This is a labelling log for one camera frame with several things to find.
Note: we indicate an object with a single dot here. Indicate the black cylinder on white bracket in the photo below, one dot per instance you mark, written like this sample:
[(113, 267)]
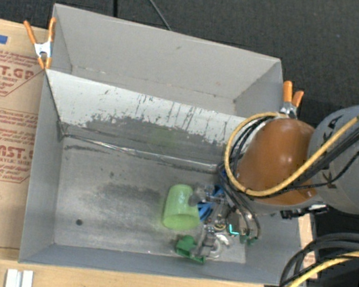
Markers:
[(301, 210)]

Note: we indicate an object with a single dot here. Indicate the light green plastic cup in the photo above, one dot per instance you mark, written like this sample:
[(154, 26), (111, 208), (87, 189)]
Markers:
[(180, 208)]

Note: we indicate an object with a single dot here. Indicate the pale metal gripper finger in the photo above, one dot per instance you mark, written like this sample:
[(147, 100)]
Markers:
[(201, 193), (204, 243)]

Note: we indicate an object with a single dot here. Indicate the grey metal bin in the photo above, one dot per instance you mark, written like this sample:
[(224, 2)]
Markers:
[(115, 196)]

